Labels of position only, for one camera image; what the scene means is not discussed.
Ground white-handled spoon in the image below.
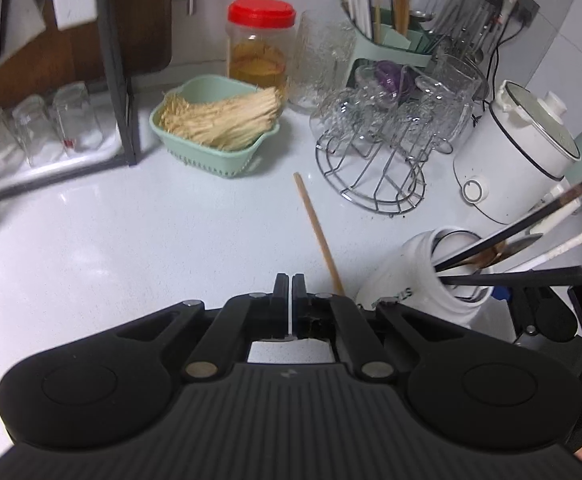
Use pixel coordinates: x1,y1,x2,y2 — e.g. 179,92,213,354
523,222,582,268

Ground tall textured glass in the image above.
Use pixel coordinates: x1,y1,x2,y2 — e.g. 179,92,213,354
288,10,359,116

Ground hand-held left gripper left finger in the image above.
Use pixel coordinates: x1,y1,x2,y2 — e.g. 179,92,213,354
115,272,289,382

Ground textured glass mug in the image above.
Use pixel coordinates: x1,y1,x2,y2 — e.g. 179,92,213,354
428,54,489,143

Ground purple lid glass cup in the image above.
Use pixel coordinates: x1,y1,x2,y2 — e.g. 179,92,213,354
373,60,407,98

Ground brown wooden spoon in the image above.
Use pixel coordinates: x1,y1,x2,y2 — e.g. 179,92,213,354
473,247,504,267

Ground green utensil holder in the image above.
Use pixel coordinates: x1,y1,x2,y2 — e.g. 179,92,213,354
340,0,434,91

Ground white ceramic mug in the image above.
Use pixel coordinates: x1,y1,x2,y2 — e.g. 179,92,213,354
353,226,496,331

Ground wire cup rack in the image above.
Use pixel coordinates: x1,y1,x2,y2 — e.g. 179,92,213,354
315,105,428,215

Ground black frame dish rack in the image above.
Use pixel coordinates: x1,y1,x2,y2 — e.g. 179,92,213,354
0,0,139,206

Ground green plastic basket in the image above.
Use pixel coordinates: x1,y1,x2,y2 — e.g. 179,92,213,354
149,75,281,181

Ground bunch of upright chopsticks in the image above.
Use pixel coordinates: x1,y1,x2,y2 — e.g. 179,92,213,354
340,0,413,43

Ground white electric cooker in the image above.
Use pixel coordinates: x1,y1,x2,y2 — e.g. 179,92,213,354
452,80,582,226

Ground row of hanging metal utensils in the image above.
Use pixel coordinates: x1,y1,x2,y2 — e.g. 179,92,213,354
428,0,509,68

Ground black power cable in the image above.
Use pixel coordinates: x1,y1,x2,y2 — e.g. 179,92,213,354
483,20,504,106

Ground enoki mushroom bundle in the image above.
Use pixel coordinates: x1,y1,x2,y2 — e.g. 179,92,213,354
158,87,283,151

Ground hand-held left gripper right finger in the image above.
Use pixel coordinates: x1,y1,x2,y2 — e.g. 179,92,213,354
292,273,472,382

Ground red lid plastic jar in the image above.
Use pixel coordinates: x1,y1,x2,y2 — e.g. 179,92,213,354
227,0,297,103

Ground cluster of clear glass cups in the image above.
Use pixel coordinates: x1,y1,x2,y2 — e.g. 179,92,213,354
308,62,454,161

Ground wooden cutting board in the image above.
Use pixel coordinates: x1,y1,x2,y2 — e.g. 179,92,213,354
0,0,197,111

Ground dark wall power socket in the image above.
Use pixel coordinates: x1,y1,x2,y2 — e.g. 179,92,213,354
513,0,542,23

